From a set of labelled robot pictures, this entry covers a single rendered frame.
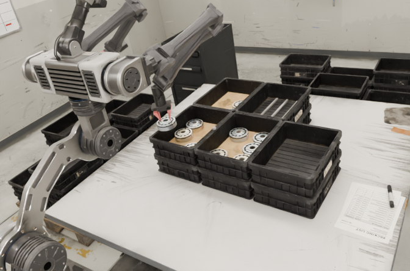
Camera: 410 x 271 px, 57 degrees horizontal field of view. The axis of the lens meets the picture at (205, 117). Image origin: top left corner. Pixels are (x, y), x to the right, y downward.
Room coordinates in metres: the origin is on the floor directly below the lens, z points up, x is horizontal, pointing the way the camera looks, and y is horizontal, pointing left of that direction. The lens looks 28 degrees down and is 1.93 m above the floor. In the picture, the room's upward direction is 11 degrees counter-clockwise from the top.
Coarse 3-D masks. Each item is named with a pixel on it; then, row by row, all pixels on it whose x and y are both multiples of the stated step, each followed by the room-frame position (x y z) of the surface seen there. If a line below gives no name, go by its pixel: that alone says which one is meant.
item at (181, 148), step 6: (186, 108) 2.01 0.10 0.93; (204, 108) 1.97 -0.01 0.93; (210, 108) 1.95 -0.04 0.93; (180, 114) 1.95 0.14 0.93; (228, 114) 1.84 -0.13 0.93; (222, 120) 1.79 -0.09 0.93; (216, 126) 1.73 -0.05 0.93; (156, 132) 1.79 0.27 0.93; (210, 132) 1.68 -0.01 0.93; (150, 138) 1.74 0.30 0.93; (204, 138) 1.64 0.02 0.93; (162, 144) 1.68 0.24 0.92; (168, 144) 1.65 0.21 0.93; (174, 144) 1.64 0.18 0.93; (180, 150) 1.61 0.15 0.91; (186, 150) 1.58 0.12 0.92; (192, 150) 1.56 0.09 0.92
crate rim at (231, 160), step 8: (224, 120) 1.78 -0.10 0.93; (272, 120) 1.70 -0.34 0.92; (280, 120) 1.68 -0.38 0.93; (208, 136) 1.65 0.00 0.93; (200, 144) 1.59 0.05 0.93; (200, 152) 1.53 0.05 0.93; (208, 152) 1.51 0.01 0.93; (224, 160) 1.44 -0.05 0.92; (232, 160) 1.41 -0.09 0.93; (240, 160) 1.40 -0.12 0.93; (248, 160) 1.39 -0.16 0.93
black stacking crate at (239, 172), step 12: (228, 120) 1.79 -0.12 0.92; (240, 120) 1.82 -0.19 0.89; (252, 120) 1.78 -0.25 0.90; (264, 120) 1.73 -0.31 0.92; (216, 132) 1.69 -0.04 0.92; (228, 132) 1.78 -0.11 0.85; (204, 144) 1.61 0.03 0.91; (216, 144) 1.68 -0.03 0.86; (204, 168) 1.53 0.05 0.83; (216, 168) 1.49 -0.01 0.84; (228, 168) 1.44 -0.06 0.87; (240, 168) 1.39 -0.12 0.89
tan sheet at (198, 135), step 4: (204, 124) 1.96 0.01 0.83; (208, 124) 1.95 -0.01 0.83; (212, 124) 1.94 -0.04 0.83; (204, 128) 1.91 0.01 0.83; (208, 128) 1.90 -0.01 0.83; (196, 132) 1.88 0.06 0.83; (200, 132) 1.87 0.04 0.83; (204, 132) 1.86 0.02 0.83; (196, 136) 1.84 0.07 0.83; (200, 136) 1.83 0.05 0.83; (172, 140) 1.84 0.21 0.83; (192, 140) 1.80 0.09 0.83; (196, 140) 1.79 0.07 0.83; (180, 144) 1.79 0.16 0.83; (184, 144) 1.78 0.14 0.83
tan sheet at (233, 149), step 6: (252, 132) 1.77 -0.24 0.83; (228, 138) 1.76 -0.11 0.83; (252, 138) 1.71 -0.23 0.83; (222, 144) 1.71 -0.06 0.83; (228, 144) 1.70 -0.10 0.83; (234, 144) 1.69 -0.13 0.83; (240, 144) 1.68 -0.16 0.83; (228, 150) 1.64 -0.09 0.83; (234, 150) 1.63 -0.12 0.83; (240, 150) 1.62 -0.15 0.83; (228, 156) 1.59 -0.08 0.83
